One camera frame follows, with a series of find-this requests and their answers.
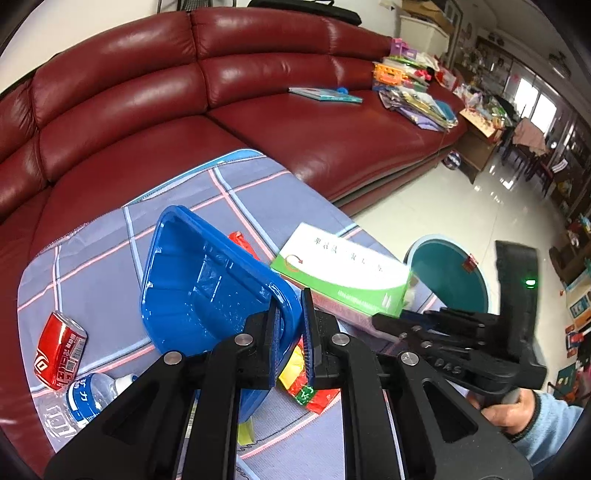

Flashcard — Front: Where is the clear blue label water bottle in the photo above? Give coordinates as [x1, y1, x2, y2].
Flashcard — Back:
[65, 373, 137, 429]

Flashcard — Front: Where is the white green tissue box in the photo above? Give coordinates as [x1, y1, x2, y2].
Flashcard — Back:
[270, 223, 412, 316]

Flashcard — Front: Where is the red yellow snack bag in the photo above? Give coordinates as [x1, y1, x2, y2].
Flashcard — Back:
[219, 232, 335, 414]

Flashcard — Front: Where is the red soda can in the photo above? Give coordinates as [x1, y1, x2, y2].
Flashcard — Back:
[33, 311, 87, 390]

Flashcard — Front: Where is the blue plastic tray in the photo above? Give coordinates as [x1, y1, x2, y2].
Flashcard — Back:
[139, 204, 304, 423]

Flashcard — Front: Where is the teal round trash bin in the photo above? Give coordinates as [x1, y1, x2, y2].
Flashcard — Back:
[404, 235, 489, 313]

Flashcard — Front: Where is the person right hand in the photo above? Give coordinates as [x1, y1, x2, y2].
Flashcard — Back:
[466, 389, 540, 443]

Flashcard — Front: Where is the red label on bin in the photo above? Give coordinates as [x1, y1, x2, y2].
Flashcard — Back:
[462, 254, 478, 273]

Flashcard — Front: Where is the small ball under sofa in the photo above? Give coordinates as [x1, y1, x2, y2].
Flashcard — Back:
[442, 150, 462, 170]

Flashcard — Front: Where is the blue plaid tablecloth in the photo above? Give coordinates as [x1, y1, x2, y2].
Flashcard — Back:
[15, 148, 445, 480]

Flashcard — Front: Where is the wooden side cabinet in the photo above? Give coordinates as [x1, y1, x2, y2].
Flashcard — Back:
[455, 108, 504, 184]

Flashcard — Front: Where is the pile of colourful bags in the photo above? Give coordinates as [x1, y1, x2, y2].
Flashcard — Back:
[373, 38, 459, 132]

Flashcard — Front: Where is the teal book on sofa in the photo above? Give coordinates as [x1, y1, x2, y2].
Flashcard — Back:
[288, 87, 363, 104]

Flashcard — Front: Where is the dark red leather sofa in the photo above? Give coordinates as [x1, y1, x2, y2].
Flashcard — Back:
[1, 8, 467, 471]

